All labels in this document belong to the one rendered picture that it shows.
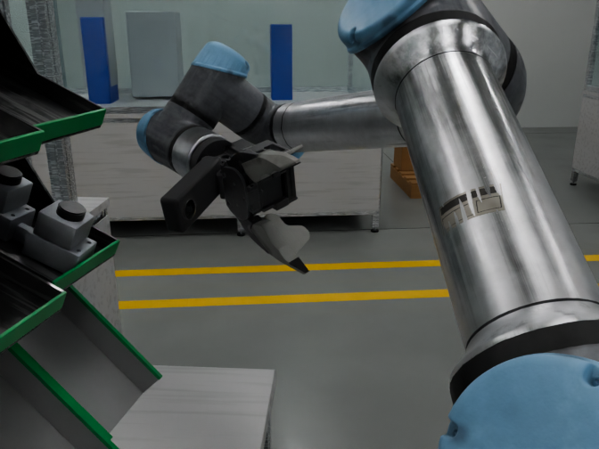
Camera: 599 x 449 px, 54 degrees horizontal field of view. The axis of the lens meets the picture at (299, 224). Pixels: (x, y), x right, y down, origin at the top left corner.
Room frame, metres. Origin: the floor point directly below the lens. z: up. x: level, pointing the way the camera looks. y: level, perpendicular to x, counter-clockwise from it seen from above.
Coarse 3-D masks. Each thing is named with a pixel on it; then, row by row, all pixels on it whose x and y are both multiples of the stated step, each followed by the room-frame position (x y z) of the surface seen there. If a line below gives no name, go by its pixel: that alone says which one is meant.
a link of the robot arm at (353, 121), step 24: (264, 96) 0.91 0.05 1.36; (336, 96) 0.81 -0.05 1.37; (360, 96) 0.76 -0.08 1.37; (264, 120) 0.89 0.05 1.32; (288, 120) 0.85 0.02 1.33; (312, 120) 0.81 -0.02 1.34; (336, 120) 0.77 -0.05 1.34; (360, 120) 0.74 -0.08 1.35; (384, 120) 0.71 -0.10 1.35; (288, 144) 0.86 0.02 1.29; (312, 144) 0.83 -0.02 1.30; (336, 144) 0.79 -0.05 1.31; (360, 144) 0.76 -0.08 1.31; (384, 144) 0.73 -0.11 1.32
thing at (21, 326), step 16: (0, 256) 0.55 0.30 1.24; (0, 272) 0.55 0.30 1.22; (16, 272) 0.54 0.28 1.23; (0, 288) 0.53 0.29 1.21; (16, 288) 0.54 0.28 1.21; (32, 288) 0.54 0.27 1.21; (48, 288) 0.53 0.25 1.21; (0, 304) 0.51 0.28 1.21; (16, 304) 0.52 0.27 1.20; (32, 304) 0.53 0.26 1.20; (48, 304) 0.51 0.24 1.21; (0, 320) 0.49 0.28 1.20; (16, 320) 0.50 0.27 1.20; (32, 320) 0.48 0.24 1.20; (0, 336) 0.44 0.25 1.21; (16, 336) 0.47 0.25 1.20; (0, 352) 0.45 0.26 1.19
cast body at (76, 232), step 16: (48, 208) 0.62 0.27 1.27; (64, 208) 0.61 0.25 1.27; (80, 208) 0.62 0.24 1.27; (48, 224) 0.60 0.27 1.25; (64, 224) 0.60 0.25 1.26; (80, 224) 0.61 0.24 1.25; (16, 240) 0.63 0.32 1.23; (32, 240) 0.61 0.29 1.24; (48, 240) 0.61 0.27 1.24; (64, 240) 0.60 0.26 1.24; (80, 240) 0.62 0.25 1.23; (32, 256) 0.61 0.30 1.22; (48, 256) 0.61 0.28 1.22; (64, 256) 0.60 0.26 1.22; (80, 256) 0.60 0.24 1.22; (64, 272) 0.60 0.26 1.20
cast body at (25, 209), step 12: (0, 168) 0.64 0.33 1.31; (12, 168) 0.65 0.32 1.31; (0, 180) 0.63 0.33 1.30; (12, 180) 0.63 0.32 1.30; (24, 180) 0.65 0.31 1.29; (0, 192) 0.62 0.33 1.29; (12, 192) 0.63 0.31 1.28; (24, 192) 0.65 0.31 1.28; (0, 204) 0.62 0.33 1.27; (12, 204) 0.63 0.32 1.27; (24, 204) 0.66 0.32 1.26; (0, 216) 0.62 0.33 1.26; (12, 216) 0.62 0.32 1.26; (24, 216) 0.64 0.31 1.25; (0, 228) 0.62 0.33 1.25; (12, 228) 0.62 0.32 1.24
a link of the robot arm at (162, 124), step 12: (168, 108) 0.85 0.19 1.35; (180, 108) 0.84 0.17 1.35; (144, 120) 0.86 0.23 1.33; (156, 120) 0.85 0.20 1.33; (168, 120) 0.83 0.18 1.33; (180, 120) 0.83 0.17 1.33; (192, 120) 0.83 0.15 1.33; (144, 132) 0.85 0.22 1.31; (156, 132) 0.83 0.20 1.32; (168, 132) 0.81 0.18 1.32; (180, 132) 0.80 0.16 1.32; (144, 144) 0.84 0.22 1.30; (156, 144) 0.82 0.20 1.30; (168, 144) 0.80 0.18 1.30; (156, 156) 0.83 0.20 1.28; (168, 156) 0.80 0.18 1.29
